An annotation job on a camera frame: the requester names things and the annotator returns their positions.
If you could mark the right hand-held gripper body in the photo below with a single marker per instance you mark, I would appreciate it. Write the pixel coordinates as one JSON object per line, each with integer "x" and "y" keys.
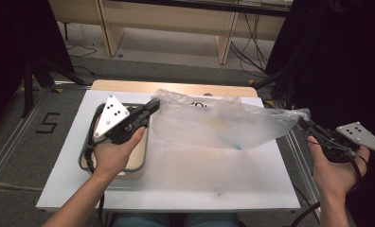
{"x": 362, "y": 137}

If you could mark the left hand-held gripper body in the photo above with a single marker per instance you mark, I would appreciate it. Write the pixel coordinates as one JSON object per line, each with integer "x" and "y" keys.
{"x": 113, "y": 115}

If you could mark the beige bin with grey rim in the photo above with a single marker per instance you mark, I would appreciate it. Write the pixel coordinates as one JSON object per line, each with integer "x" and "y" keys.
{"x": 137, "y": 157}

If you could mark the clear smiley plastic bag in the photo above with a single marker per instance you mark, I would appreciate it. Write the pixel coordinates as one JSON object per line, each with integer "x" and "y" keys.
{"x": 207, "y": 123}

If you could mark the blue toothbrush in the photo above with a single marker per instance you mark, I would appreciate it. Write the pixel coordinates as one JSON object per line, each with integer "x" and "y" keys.
{"x": 237, "y": 146}

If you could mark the person's left hand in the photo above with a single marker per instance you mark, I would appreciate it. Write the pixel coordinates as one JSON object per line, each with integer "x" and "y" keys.
{"x": 111, "y": 157}

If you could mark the person's right hand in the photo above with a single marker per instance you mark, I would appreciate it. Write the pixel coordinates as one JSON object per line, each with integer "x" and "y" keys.
{"x": 334, "y": 178}

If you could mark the wooden table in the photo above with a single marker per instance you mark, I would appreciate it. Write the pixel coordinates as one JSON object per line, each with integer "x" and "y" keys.
{"x": 128, "y": 85}

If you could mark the black metal stand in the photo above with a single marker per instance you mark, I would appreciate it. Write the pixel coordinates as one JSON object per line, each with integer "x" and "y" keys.
{"x": 289, "y": 91}

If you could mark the dark curtain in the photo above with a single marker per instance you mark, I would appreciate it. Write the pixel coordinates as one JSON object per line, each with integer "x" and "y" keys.
{"x": 349, "y": 78}
{"x": 18, "y": 38}

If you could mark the white board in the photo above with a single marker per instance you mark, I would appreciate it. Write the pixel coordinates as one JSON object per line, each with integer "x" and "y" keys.
{"x": 192, "y": 179}

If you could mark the wooden shelf unit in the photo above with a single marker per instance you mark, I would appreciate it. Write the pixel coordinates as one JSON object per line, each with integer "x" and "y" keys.
{"x": 163, "y": 19}

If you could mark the black tripod stand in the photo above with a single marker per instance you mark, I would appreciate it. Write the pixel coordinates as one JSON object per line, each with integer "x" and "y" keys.
{"x": 27, "y": 88}

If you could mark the person's blue jeans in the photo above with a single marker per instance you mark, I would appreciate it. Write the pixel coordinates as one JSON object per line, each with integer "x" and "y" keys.
{"x": 207, "y": 220}

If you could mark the aluminium floor rail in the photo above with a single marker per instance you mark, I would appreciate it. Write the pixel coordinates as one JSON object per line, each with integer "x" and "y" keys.
{"x": 302, "y": 164}
{"x": 5, "y": 154}

